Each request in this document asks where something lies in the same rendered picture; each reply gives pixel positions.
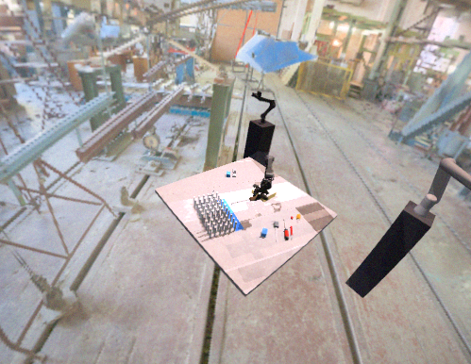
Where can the blue flat strip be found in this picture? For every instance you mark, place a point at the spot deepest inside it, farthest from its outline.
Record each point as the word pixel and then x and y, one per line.
pixel 239 226

